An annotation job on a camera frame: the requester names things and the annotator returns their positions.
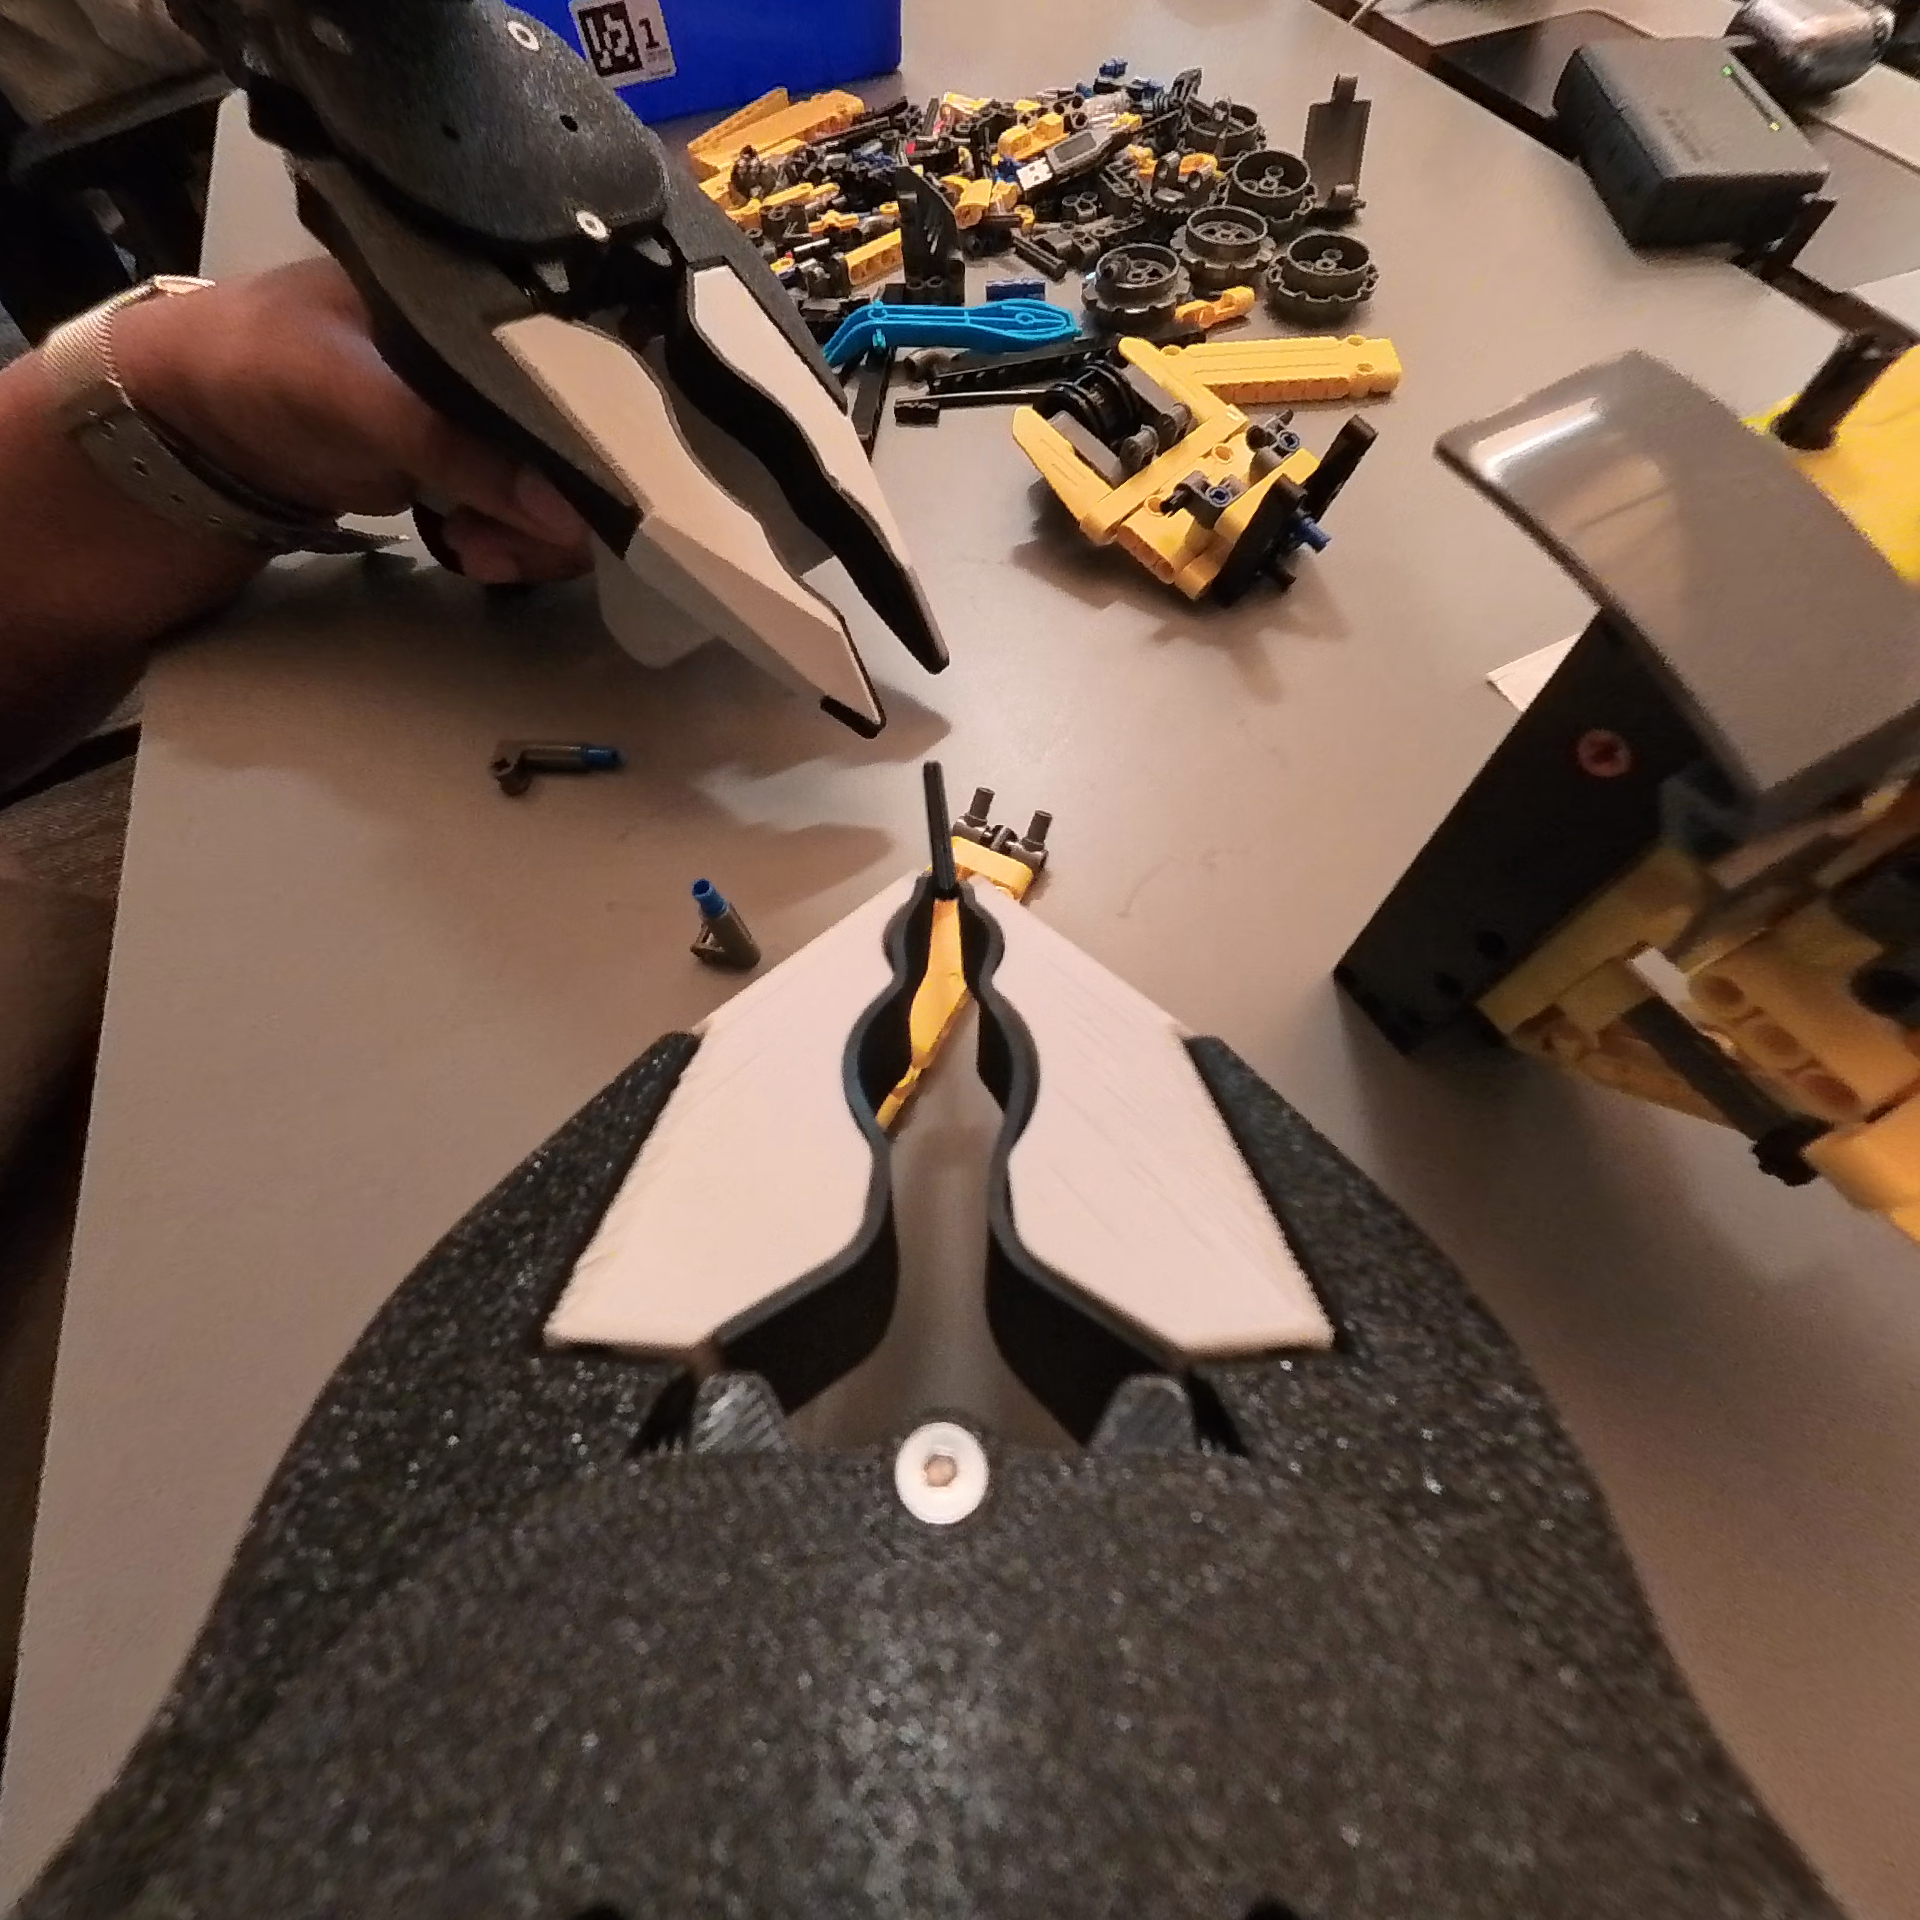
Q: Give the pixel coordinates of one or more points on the blue brick separator tool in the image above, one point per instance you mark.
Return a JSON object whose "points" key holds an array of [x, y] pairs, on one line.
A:
{"points": [[962, 325]]}

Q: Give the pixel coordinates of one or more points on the metal mesh watch band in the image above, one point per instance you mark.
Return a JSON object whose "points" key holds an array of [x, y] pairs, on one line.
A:
{"points": [[166, 451]]}

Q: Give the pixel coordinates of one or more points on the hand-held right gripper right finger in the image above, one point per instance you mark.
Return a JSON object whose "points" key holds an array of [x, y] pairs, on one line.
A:
{"points": [[1153, 1185]]}

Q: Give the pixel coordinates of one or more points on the pile of toy building parts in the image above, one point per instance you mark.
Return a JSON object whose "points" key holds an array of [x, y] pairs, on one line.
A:
{"points": [[1051, 165]]}

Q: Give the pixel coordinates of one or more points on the yellow black toy assembly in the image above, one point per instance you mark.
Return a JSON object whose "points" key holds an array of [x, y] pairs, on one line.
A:
{"points": [[1142, 493]]}

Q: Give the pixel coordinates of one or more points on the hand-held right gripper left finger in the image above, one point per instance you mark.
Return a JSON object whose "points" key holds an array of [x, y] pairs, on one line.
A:
{"points": [[719, 1185]]}

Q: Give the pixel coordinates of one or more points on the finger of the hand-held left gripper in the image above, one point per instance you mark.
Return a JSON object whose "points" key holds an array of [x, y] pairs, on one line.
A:
{"points": [[759, 377], [674, 509]]}

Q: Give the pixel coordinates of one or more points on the blue plastic bin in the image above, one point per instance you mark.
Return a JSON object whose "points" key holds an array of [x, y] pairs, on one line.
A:
{"points": [[782, 61]]}

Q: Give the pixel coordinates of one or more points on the black toy axle rod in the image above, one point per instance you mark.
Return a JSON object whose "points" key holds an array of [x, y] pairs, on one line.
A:
{"points": [[934, 825]]}

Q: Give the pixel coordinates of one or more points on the plain yellow toy panel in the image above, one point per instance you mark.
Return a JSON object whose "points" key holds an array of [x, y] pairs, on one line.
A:
{"points": [[1290, 367]]}

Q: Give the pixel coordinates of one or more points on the person's left hand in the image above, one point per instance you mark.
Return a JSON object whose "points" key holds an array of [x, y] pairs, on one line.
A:
{"points": [[361, 407]]}

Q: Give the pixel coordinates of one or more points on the yellow toy panel with grey pins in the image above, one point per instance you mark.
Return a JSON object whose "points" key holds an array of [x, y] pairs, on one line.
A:
{"points": [[933, 990]]}

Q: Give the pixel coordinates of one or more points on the black power adapter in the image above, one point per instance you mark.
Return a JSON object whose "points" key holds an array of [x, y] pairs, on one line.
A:
{"points": [[1679, 133]]}

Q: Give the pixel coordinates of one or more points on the grey connector with blue pin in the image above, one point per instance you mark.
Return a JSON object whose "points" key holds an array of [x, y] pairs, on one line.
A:
{"points": [[729, 938], [539, 765]]}

